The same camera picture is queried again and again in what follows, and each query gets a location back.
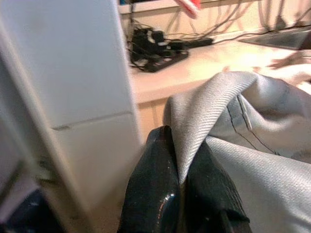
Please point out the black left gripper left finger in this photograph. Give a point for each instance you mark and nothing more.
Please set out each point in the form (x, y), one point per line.
(150, 189)

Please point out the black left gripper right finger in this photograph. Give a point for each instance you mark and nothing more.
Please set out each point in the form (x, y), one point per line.
(209, 189)

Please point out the light grey denim garment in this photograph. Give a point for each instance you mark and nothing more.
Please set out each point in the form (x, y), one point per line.
(243, 150)

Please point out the dark blue garment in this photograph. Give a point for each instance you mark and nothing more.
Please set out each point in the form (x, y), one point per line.
(24, 213)

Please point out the black power strip with plugs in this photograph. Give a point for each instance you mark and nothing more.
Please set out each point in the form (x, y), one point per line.
(155, 52)

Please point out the dark flat floor mat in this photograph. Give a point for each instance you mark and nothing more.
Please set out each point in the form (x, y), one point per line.
(277, 38)

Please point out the red white striped cloth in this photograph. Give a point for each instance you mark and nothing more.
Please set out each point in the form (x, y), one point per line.
(190, 6)

